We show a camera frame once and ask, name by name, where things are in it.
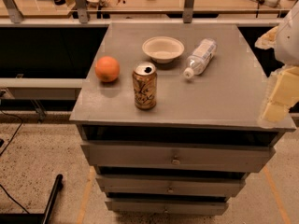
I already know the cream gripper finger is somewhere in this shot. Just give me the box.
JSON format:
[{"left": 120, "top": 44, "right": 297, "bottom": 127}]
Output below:
[
  {"left": 255, "top": 26, "right": 278, "bottom": 49},
  {"left": 261, "top": 66, "right": 299, "bottom": 123}
]

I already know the clear plastic water bottle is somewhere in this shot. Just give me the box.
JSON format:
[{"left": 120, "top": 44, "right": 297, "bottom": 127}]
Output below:
[{"left": 183, "top": 38, "right": 217, "bottom": 80}]

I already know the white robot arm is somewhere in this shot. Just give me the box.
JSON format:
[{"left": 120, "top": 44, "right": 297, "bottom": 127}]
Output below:
[{"left": 255, "top": 3, "right": 299, "bottom": 126}]

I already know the orange soda can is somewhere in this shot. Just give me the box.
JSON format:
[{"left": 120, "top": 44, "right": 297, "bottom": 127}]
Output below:
[{"left": 132, "top": 62, "right": 157, "bottom": 110}]

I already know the white paper bowl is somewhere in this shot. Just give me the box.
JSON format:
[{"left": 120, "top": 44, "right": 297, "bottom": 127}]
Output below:
[{"left": 142, "top": 36, "right": 184, "bottom": 63}]

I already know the grey drawer cabinet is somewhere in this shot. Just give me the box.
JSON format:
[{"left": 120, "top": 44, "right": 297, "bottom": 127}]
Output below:
[{"left": 71, "top": 21, "right": 295, "bottom": 216}]

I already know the orange fruit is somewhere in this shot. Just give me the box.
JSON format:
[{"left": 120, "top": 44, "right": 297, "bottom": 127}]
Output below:
[{"left": 94, "top": 56, "right": 120, "bottom": 83}]

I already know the wooden background desk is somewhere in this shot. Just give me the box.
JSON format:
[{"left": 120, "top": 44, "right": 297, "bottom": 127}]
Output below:
[{"left": 13, "top": 0, "right": 295, "bottom": 18}]

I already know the black metal chair leg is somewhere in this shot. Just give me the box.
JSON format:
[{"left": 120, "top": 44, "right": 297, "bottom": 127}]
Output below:
[{"left": 0, "top": 174, "right": 64, "bottom": 224}]

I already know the black floor cable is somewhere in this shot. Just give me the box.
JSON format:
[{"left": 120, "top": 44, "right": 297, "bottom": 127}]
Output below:
[{"left": 0, "top": 109, "right": 31, "bottom": 215}]

